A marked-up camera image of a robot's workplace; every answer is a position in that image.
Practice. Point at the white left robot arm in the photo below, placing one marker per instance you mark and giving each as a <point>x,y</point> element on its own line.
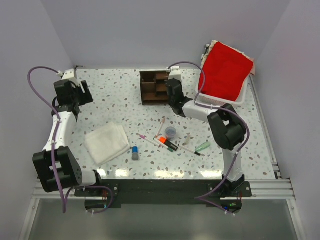
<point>56,161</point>

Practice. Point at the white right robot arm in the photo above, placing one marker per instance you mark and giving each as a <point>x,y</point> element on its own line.
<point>229,131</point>

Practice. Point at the green translucent cap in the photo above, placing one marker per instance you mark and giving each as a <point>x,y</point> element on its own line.
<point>203,146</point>

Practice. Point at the clear jar of paperclips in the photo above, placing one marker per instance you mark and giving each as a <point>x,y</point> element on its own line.
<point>170,133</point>

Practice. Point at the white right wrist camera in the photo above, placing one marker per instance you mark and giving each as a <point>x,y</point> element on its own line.
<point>174,72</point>

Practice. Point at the blue grey stamp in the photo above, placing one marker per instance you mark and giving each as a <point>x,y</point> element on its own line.
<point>135,153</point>

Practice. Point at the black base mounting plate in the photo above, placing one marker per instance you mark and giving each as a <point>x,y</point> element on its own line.
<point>115,193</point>

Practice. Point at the orange capped black highlighter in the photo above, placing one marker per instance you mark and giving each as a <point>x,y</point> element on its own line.
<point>168,143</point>

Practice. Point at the aluminium frame rail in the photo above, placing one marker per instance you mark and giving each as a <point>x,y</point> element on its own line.
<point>278,188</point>

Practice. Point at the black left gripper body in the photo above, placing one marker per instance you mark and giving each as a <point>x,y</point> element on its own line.
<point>76,97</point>

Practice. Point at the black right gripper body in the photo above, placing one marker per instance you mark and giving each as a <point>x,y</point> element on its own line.
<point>170,102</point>

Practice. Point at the pink capped white marker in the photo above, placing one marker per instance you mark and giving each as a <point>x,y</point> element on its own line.
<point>149,140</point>

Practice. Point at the beige small tube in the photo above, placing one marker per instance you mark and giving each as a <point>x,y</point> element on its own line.
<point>187,139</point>

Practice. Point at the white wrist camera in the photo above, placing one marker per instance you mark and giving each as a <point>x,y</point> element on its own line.
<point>174,72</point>
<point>70,75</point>

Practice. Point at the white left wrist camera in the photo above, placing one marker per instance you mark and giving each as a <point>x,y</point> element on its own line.
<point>70,75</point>

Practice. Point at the brown wooden desk organizer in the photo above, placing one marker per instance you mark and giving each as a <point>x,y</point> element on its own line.
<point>153,88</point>

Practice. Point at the white folded towel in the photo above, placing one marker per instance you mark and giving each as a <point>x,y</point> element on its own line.
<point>106,143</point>

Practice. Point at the peach capped white marker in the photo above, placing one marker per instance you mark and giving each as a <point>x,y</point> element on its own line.
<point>160,127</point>

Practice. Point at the white plastic basket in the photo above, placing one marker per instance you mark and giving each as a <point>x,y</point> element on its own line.
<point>212,100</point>

